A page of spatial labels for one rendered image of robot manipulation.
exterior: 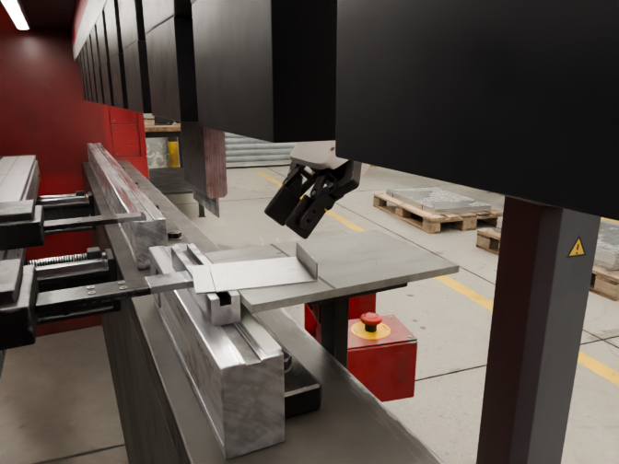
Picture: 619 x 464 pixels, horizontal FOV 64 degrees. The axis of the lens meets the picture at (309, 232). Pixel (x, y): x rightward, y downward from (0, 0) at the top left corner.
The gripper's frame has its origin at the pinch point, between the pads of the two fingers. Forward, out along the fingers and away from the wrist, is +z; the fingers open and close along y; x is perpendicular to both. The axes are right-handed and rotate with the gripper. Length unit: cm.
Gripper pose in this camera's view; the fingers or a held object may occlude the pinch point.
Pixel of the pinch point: (292, 213)
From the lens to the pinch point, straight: 56.6
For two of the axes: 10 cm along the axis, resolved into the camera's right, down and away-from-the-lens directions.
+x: 6.9, 5.3, 5.0
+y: 4.4, 2.4, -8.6
